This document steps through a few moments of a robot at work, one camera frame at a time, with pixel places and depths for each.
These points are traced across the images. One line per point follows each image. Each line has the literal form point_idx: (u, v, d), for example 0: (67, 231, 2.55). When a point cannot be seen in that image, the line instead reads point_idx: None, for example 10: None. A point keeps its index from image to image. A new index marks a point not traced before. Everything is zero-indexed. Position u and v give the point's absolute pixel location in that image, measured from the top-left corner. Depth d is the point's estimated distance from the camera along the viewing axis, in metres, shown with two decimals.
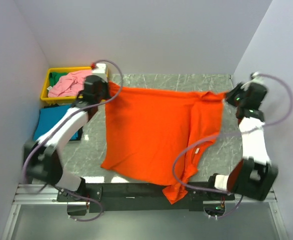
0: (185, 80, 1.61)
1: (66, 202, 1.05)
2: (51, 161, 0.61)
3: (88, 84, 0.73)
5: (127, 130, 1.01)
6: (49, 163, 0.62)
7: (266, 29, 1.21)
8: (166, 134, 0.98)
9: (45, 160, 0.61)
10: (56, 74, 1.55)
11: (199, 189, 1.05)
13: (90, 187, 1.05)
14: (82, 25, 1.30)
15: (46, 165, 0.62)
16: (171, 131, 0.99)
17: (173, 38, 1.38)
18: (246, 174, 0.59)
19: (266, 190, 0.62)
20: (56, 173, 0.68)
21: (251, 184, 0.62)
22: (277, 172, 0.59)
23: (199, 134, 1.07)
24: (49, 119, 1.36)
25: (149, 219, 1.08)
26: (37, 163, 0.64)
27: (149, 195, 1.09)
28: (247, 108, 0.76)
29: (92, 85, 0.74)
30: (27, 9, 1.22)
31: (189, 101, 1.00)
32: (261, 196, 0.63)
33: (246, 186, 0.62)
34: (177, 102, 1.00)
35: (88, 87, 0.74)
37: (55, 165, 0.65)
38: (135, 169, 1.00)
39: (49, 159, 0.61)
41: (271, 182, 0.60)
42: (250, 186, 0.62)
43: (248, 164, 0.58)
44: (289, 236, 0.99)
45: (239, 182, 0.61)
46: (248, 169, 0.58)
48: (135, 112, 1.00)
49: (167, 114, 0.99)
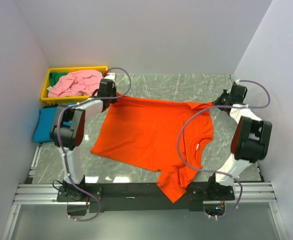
0: (185, 80, 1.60)
1: (66, 201, 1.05)
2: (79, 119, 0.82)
3: (104, 83, 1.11)
5: (130, 127, 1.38)
6: (76, 121, 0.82)
7: (266, 28, 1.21)
8: (161, 132, 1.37)
9: (75, 119, 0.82)
10: (56, 74, 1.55)
11: (199, 189, 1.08)
13: (91, 186, 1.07)
14: (83, 24, 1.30)
15: (73, 125, 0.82)
16: (165, 129, 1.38)
17: (174, 38, 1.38)
18: (247, 126, 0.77)
19: (266, 143, 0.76)
20: (79, 137, 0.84)
21: (253, 141, 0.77)
22: (271, 125, 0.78)
23: (191, 132, 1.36)
24: (49, 119, 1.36)
25: (149, 220, 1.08)
26: (63, 125, 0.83)
27: (149, 196, 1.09)
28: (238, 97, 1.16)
29: (106, 84, 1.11)
30: (27, 9, 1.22)
31: (180, 109, 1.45)
32: (262, 154, 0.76)
33: (249, 143, 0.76)
34: (172, 109, 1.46)
35: (103, 85, 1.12)
37: (80, 128, 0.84)
38: (128, 155, 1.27)
39: (78, 119, 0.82)
41: (267, 135, 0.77)
42: (252, 143, 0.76)
43: (246, 119, 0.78)
44: (289, 236, 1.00)
45: (241, 135, 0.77)
46: (247, 122, 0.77)
48: (139, 115, 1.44)
49: (163, 117, 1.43)
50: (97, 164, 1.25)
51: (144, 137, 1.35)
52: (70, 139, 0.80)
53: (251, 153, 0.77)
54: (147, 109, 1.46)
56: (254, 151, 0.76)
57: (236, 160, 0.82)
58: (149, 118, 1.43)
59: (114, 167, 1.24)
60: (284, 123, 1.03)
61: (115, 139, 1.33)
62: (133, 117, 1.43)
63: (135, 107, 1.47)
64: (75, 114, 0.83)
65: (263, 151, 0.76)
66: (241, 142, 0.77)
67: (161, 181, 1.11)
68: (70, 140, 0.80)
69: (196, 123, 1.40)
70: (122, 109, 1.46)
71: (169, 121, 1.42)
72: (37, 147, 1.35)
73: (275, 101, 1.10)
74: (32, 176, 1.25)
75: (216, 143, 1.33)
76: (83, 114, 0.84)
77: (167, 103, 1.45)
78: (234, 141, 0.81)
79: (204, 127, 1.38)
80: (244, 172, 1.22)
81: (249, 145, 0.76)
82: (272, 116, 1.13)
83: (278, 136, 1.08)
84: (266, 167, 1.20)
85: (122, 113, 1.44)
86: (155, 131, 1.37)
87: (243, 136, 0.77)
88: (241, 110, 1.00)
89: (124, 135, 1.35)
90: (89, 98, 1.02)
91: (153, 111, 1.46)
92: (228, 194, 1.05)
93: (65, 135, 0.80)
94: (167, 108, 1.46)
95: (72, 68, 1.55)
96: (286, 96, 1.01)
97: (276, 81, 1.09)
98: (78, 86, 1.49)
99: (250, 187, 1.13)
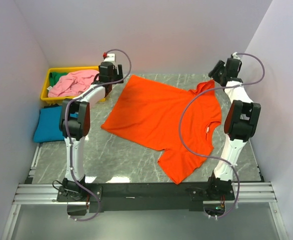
0: (185, 80, 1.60)
1: (66, 202, 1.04)
2: (85, 112, 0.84)
3: (104, 67, 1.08)
5: (139, 109, 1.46)
6: (83, 115, 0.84)
7: (265, 29, 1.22)
8: (170, 114, 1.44)
9: (81, 112, 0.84)
10: (56, 74, 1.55)
11: (199, 189, 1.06)
13: (90, 186, 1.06)
14: (83, 25, 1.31)
15: (79, 117, 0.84)
16: (174, 111, 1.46)
17: (174, 38, 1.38)
18: (238, 109, 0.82)
19: (255, 123, 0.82)
20: (87, 126, 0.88)
21: (243, 122, 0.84)
22: (260, 107, 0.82)
23: (199, 114, 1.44)
24: (49, 119, 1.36)
25: (148, 220, 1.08)
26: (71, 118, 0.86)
27: (149, 196, 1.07)
28: (233, 71, 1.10)
29: (107, 67, 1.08)
30: (27, 9, 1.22)
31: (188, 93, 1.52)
32: (251, 133, 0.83)
33: (239, 124, 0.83)
34: (181, 93, 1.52)
35: (103, 69, 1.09)
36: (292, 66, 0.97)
37: (87, 117, 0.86)
38: (136, 134, 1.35)
39: (83, 111, 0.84)
41: (257, 116, 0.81)
42: (243, 124, 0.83)
43: (237, 103, 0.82)
44: (289, 236, 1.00)
45: (233, 118, 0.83)
46: (238, 105, 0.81)
48: (147, 96, 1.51)
49: (171, 100, 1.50)
50: (97, 164, 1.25)
51: (153, 118, 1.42)
52: (79, 130, 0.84)
53: (241, 133, 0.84)
54: (155, 92, 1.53)
56: (244, 130, 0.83)
57: (232, 141, 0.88)
58: (158, 100, 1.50)
59: (114, 167, 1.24)
60: (284, 122, 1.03)
61: (124, 120, 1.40)
62: (142, 100, 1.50)
63: (143, 90, 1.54)
64: (80, 107, 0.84)
65: (252, 131, 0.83)
66: (233, 124, 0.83)
67: (162, 164, 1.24)
68: (79, 131, 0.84)
69: (203, 106, 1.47)
70: (131, 92, 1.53)
71: (176, 103, 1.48)
72: (37, 147, 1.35)
73: (275, 100, 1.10)
74: (32, 176, 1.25)
75: (216, 144, 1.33)
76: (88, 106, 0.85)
77: (175, 89, 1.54)
78: (226, 122, 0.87)
79: (213, 110, 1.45)
80: (244, 172, 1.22)
81: (239, 126, 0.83)
82: (272, 116, 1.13)
83: (279, 136, 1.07)
84: (266, 168, 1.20)
85: (131, 96, 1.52)
86: (164, 113, 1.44)
87: (233, 118, 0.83)
88: (234, 89, 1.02)
89: (133, 116, 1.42)
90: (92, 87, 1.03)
91: (162, 93, 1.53)
92: (228, 194, 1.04)
93: (74, 127, 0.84)
94: (175, 91, 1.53)
95: (72, 68, 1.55)
96: (286, 96, 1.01)
97: (276, 81, 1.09)
98: (78, 85, 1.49)
99: (250, 187, 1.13)
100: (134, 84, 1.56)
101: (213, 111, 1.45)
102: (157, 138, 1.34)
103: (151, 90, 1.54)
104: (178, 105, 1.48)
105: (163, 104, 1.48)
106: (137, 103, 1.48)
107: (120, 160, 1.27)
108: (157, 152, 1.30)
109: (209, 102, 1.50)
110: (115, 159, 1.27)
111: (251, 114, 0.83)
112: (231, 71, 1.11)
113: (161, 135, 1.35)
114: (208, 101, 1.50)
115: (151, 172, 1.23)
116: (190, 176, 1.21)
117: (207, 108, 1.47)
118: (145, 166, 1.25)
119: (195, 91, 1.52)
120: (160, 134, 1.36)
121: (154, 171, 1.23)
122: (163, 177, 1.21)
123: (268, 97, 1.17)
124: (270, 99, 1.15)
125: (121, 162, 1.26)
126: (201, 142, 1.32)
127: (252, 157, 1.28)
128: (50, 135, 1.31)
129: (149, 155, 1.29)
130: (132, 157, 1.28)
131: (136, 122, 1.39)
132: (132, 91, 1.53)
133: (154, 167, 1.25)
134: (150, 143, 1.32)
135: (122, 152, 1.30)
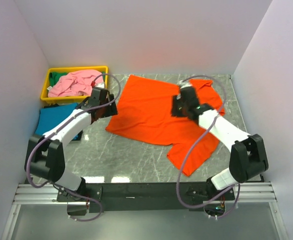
0: (185, 80, 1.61)
1: (66, 201, 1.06)
2: (54, 154, 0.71)
3: (96, 90, 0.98)
5: (139, 107, 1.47)
6: (52, 157, 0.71)
7: (266, 28, 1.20)
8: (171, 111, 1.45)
9: (49, 153, 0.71)
10: (56, 74, 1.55)
11: (199, 189, 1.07)
13: (90, 187, 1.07)
14: (82, 25, 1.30)
15: (48, 159, 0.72)
16: None
17: (174, 38, 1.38)
18: (245, 155, 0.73)
19: (265, 158, 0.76)
20: (59, 171, 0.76)
21: (253, 162, 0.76)
22: (261, 138, 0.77)
23: None
24: (49, 119, 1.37)
25: (149, 220, 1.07)
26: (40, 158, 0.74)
27: (149, 196, 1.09)
28: (192, 103, 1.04)
29: (99, 91, 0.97)
30: (27, 9, 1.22)
31: None
32: (265, 168, 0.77)
33: (251, 167, 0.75)
34: (179, 89, 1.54)
35: (95, 92, 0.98)
36: None
37: (59, 159, 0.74)
38: (138, 133, 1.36)
39: (53, 152, 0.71)
41: (262, 150, 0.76)
42: (254, 165, 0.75)
43: (241, 148, 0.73)
44: (289, 236, 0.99)
45: (244, 167, 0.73)
46: (243, 150, 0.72)
48: (146, 94, 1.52)
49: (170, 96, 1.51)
50: (97, 164, 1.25)
51: (154, 115, 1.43)
52: (47, 174, 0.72)
53: (256, 173, 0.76)
54: (154, 88, 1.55)
56: (258, 168, 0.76)
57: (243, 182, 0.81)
58: (157, 97, 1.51)
59: (114, 167, 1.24)
60: (284, 123, 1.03)
61: (127, 118, 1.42)
62: (142, 97, 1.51)
63: (142, 87, 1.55)
64: (50, 147, 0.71)
65: (265, 165, 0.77)
66: (246, 172, 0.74)
67: (171, 157, 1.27)
68: (47, 175, 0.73)
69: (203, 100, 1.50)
70: (130, 90, 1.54)
71: None
72: None
73: (274, 100, 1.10)
74: None
75: None
76: (59, 147, 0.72)
77: (173, 86, 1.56)
78: (234, 169, 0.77)
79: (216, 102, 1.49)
80: None
81: (252, 169, 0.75)
82: (273, 116, 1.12)
83: (279, 136, 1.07)
84: (265, 168, 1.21)
85: (130, 94, 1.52)
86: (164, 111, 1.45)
87: (244, 166, 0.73)
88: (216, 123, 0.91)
89: (135, 114, 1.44)
90: (74, 114, 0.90)
91: (160, 89, 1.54)
92: (228, 194, 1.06)
93: (41, 170, 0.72)
94: (173, 88, 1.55)
95: (72, 68, 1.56)
96: (286, 97, 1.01)
97: (276, 82, 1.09)
98: (78, 85, 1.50)
99: (250, 187, 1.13)
100: (133, 83, 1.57)
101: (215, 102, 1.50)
102: (162, 134, 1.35)
103: (151, 90, 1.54)
104: None
105: (164, 104, 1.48)
106: (136, 101, 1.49)
107: (120, 160, 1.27)
108: (156, 152, 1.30)
109: (208, 94, 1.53)
110: (115, 159, 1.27)
111: (256, 151, 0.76)
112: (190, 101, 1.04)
113: (165, 132, 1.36)
114: (207, 95, 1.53)
115: (151, 172, 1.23)
116: (190, 176, 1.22)
117: (207, 100, 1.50)
118: (145, 166, 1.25)
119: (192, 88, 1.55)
120: (164, 130, 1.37)
121: (154, 171, 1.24)
122: (163, 177, 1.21)
123: (268, 98, 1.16)
124: (269, 100, 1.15)
125: (121, 162, 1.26)
126: (208, 134, 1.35)
127: None
128: None
129: (149, 155, 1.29)
130: (132, 157, 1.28)
131: (138, 122, 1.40)
132: (132, 89, 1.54)
133: (154, 167, 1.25)
134: (155, 141, 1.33)
135: (122, 152, 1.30)
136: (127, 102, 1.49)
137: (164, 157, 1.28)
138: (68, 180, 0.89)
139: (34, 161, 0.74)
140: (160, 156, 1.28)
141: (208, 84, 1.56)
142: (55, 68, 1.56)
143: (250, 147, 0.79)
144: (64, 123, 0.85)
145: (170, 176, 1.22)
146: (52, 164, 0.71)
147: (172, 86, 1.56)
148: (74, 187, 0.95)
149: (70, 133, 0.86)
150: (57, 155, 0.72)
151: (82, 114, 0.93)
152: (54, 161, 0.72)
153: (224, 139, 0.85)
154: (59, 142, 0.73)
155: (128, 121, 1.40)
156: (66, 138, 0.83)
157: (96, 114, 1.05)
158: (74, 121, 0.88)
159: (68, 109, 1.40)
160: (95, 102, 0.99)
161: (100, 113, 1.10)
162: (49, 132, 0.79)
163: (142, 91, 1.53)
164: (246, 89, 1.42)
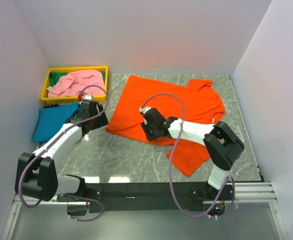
0: (185, 80, 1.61)
1: (66, 201, 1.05)
2: (47, 173, 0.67)
3: (86, 102, 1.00)
5: (139, 106, 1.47)
6: (44, 176, 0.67)
7: (266, 28, 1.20)
8: (170, 110, 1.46)
9: (41, 172, 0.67)
10: (56, 74, 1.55)
11: (199, 189, 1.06)
13: (90, 187, 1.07)
14: (82, 24, 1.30)
15: (40, 179, 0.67)
16: (174, 105, 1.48)
17: (173, 38, 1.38)
18: (218, 141, 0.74)
19: (236, 137, 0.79)
20: (52, 188, 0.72)
21: (228, 146, 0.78)
22: (223, 122, 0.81)
23: (200, 109, 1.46)
24: (49, 119, 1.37)
25: (148, 220, 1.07)
26: (31, 177, 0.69)
27: (149, 196, 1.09)
28: (155, 121, 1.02)
29: (88, 102, 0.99)
30: (27, 9, 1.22)
31: (186, 89, 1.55)
32: (241, 146, 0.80)
33: (228, 151, 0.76)
34: (178, 89, 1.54)
35: (84, 104, 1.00)
36: None
37: (51, 177, 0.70)
38: (138, 133, 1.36)
39: (45, 171, 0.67)
41: (230, 131, 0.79)
42: (230, 148, 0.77)
43: (211, 138, 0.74)
44: (289, 236, 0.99)
45: (222, 152, 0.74)
46: (214, 138, 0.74)
48: (146, 93, 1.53)
49: (170, 95, 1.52)
50: (97, 164, 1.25)
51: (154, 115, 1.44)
52: (40, 194, 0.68)
53: (236, 154, 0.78)
54: (153, 87, 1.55)
56: (235, 150, 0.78)
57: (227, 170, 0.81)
58: (156, 96, 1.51)
59: (114, 167, 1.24)
60: (283, 123, 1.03)
61: (127, 118, 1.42)
62: (141, 96, 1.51)
63: (141, 86, 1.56)
64: (42, 166, 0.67)
65: (239, 144, 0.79)
66: (226, 157, 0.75)
67: (171, 157, 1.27)
68: (40, 194, 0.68)
69: (203, 100, 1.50)
70: (130, 89, 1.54)
71: (175, 99, 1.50)
72: (36, 147, 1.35)
73: (274, 101, 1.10)
74: None
75: None
76: (51, 164, 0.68)
77: (172, 85, 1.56)
78: (214, 159, 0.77)
79: (216, 102, 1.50)
80: (244, 172, 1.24)
81: (230, 152, 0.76)
82: (273, 116, 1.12)
83: (278, 136, 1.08)
84: (265, 168, 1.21)
85: (130, 93, 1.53)
86: (164, 110, 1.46)
87: (222, 153, 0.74)
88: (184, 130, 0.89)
89: (135, 114, 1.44)
90: (63, 129, 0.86)
91: (159, 89, 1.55)
92: (228, 194, 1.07)
93: (33, 191, 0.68)
94: (173, 87, 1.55)
95: (72, 68, 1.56)
96: (286, 97, 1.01)
97: (276, 82, 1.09)
98: (78, 86, 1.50)
99: (249, 187, 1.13)
100: (133, 83, 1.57)
101: (216, 102, 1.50)
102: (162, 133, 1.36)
103: (150, 90, 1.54)
104: (177, 101, 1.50)
105: (164, 104, 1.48)
106: (136, 101, 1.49)
107: (120, 160, 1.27)
108: (156, 152, 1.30)
109: (208, 94, 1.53)
110: (115, 159, 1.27)
111: (226, 134, 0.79)
112: (152, 119, 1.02)
113: None
114: (207, 95, 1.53)
115: (151, 172, 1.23)
116: (190, 177, 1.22)
117: (207, 101, 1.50)
118: (145, 166, 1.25)
119: (192, 88, 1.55)
120: None
121: (154, 171, 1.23)
122: (163, 177, 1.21)
123: (268, 98, 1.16)
124: (270, 100, 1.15)
125: (121, 162, 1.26)
126: None
127: (252, 157, 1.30)
128: (49, 135, 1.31)
129: (149, 155, 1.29)
130: (132, 157, 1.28)
131: (137, 121, 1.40)
132: (132, 89, 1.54)
133: (154, 167, 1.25)
134: (156, 141, 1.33)
135: (122, 152, 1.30)
136: (126, 102, 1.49)
137: (164, 157, 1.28)
138: (65, 188, 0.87)
139: (25, 181, 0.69)
140: (160, 156, 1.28)
141: (208, 84, 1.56)
142: (55, 68, 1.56)
143: (220, 135, 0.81)
144: (53, 139, 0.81)
145: (170, 176, 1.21)
146: (45, 181, 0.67)
147: (171, 86, 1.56)
148: (74, 188, 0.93)
149: (62, 149, 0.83)
150: (50, 173, 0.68)
151: (72, 128, 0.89)
152: (46, 179, 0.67)
153: (197, 138, 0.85)
154: (51, 160, 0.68)
155: (127, 121, 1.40)
156: (57, 154, 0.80)
157: (87, 128, 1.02)
158: (63, 136, 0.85)
159: (68, 110, 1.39)
160: (84, 114, 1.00)
161: (91, 125, 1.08)
162: (39, 150, 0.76)
163: (142, 91, 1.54)
164: (245, 89, 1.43)
